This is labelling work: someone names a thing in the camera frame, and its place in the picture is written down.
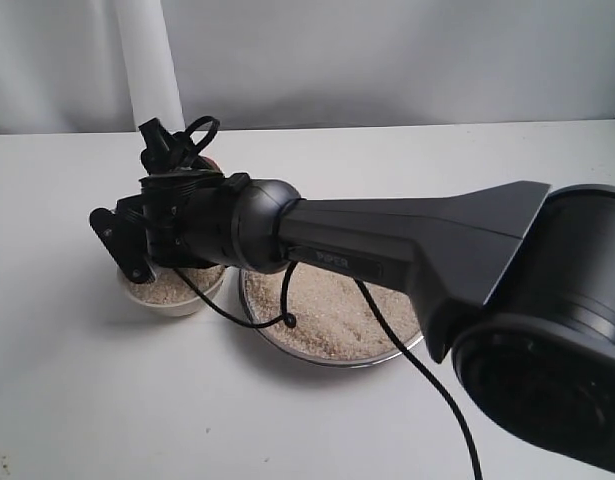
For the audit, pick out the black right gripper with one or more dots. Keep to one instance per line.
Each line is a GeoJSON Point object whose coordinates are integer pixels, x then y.
{"type": "Point", "coordinates": [181, 220]}

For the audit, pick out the brown wooden cup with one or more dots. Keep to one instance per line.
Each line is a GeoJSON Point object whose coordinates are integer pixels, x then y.
{"type": "Point", "coordinates": [209, 164]}

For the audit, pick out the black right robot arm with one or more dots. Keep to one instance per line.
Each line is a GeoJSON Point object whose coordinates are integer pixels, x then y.
{"type": "Point", "coordinates": [515, 283]}

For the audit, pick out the white uncooked rice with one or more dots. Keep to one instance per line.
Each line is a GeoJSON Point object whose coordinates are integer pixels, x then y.
{"type": "Point", "coordinates": [169, 288]}

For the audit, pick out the small white ceramic bowl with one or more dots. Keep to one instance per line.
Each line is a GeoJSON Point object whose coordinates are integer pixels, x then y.
{"type": "Point", "coordinates": [175, 310]}

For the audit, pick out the rice in steel tray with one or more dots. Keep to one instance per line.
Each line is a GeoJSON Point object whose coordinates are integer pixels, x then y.
{"type": "Point", "coordinates": [327, 315]}

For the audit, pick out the white backdrop curtain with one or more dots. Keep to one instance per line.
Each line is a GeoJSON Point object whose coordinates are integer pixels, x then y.
{"type": "Point", "coordinates": [108, 66]}

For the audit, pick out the large steel round tray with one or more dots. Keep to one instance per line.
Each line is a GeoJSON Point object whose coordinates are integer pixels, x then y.
{"type": "Point", "coordinates": [267, 340]}

